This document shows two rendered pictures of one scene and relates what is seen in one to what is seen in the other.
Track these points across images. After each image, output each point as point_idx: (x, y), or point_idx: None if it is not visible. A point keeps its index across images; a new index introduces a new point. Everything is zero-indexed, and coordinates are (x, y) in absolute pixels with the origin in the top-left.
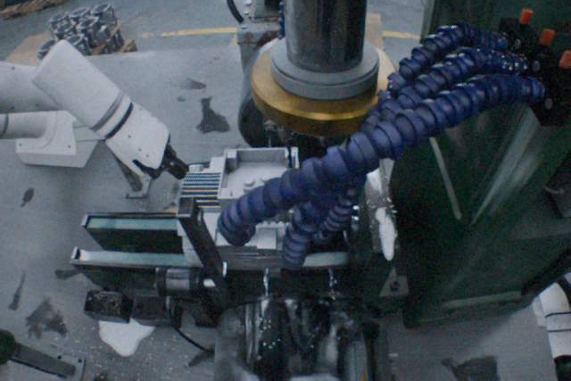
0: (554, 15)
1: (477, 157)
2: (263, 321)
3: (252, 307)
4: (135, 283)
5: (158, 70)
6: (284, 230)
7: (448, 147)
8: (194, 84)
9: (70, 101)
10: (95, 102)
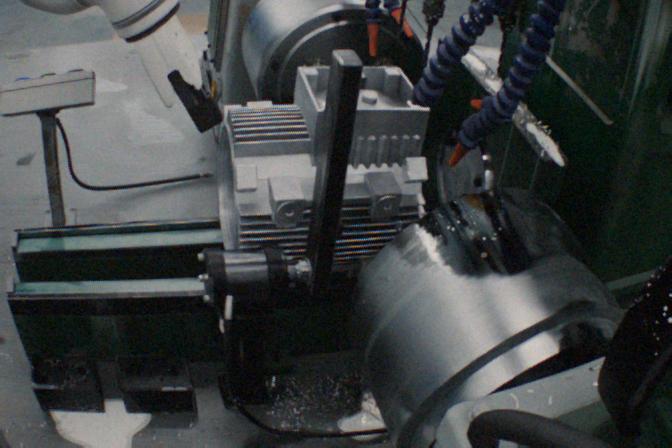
0: None
1: (616, 49)
2: (469, 217)
3: (442, 210)
4: (103, 345)
5: (49, 72)
6: (401, 176)
7: (577, 62)
8: (108, 85)
9: None
10: None
